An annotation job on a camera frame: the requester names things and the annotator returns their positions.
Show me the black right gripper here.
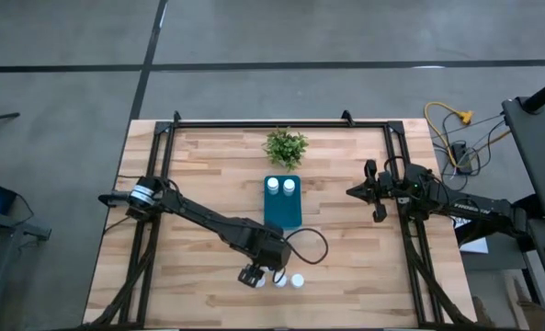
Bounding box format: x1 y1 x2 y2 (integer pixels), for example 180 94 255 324
346 158 409 224

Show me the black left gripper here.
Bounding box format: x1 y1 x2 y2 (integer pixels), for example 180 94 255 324
237 263 267 290

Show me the teal plastic basket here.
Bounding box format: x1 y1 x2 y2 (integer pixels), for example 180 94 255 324
263 174 303 231

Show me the green plant in white pot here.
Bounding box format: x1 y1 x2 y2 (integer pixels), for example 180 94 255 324
261 127 310 172

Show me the black power strip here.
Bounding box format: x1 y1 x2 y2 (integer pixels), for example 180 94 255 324
450 141 473 176

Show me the white paper sheet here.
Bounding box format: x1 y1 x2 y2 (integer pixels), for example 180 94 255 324
453 215 490 255

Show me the black equipment stand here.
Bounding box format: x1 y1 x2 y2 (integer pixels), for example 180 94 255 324
501 71 545 226

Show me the brown cardboard piece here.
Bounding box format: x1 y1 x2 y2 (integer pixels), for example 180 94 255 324
499 270 545 331

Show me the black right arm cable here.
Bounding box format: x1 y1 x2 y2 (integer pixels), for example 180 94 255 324
381 154 409 178

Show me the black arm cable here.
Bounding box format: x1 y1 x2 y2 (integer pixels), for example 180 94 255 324
381 154 409 178
271 227 330 285

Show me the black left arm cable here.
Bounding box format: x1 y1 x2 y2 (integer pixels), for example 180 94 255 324
271 227 330 285

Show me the black aluminium table frame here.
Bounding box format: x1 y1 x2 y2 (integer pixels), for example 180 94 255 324
83 109 478 330

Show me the yellow extension cable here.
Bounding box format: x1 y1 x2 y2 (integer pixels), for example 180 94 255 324
424 101 475 167

